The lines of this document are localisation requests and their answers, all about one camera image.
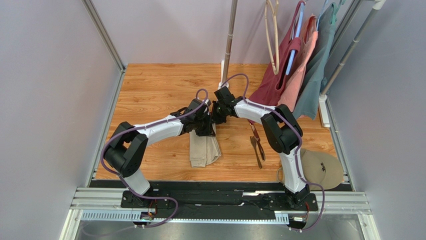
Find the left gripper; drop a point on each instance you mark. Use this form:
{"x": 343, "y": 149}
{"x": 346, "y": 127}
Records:
{"x": 209, "y": 131}

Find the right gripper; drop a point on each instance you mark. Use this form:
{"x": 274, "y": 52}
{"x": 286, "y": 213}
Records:
{"x": 217, "y": 113}

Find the beige cloth napkin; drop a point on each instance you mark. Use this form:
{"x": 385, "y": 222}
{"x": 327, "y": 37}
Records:
{"x": 203, "y": 150}

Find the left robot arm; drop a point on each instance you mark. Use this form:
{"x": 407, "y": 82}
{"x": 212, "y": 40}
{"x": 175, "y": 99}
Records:
{"x": 124, "y": 151}

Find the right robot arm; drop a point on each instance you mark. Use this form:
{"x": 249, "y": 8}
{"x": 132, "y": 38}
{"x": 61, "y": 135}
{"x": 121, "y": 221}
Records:
{"x": 282, "y": 131}

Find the maroon tank top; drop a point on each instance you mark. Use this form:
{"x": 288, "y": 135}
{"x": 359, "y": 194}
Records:
{"x": 272, "y": 86}

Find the left rack pole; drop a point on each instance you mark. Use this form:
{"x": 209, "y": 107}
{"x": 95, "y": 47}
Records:
{"x": 229, "y": 41}

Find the rack pole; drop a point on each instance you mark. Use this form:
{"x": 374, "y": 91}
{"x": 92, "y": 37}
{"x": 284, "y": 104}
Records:
{"x": 378, "y": 4}
{"x": 229, "y": 41}

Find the pink shirt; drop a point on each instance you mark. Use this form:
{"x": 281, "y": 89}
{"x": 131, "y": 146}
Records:
{"x": 309, "y": 36}

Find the teal shirt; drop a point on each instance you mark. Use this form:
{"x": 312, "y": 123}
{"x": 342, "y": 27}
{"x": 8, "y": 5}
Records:
{"x": 308, "y": 100}

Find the right white rack foot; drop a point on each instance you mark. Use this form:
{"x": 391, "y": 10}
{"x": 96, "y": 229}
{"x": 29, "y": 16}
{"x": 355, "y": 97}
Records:
{"x": 323, "y": 111}

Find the beige wooden hanger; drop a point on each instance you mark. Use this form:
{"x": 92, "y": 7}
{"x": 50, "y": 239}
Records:
{"x": 271, "y": 32}

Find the beige baseball cap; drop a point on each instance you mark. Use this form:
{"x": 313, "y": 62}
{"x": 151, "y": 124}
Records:
{"x": 316, "y": 167}

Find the blue hanger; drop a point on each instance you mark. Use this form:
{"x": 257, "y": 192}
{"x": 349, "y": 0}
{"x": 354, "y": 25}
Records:
{"x": 294, "y": 40}

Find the right rack pole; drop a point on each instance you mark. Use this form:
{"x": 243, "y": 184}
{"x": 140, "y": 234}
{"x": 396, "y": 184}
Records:
{"x": 378, "y": 4}

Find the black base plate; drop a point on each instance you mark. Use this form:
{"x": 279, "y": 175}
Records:
{"x": 214, "y": 200}

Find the left aluminium corner post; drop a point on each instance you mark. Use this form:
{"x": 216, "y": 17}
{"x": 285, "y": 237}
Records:
{"x": 97, "y": 20}

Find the aluminium corner post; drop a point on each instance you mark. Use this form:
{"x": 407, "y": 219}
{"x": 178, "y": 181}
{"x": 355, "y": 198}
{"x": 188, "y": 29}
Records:
{"x": 97, "y": 20}
{"x": 343, "y": 20}

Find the aluminium frame rail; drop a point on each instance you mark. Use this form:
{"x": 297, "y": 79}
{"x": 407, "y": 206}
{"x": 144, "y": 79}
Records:
{"x": 97, "y": 214}

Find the right aluminium corner post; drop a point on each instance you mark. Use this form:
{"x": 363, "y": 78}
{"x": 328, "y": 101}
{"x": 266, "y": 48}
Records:
{"x": 343, "y": 20}

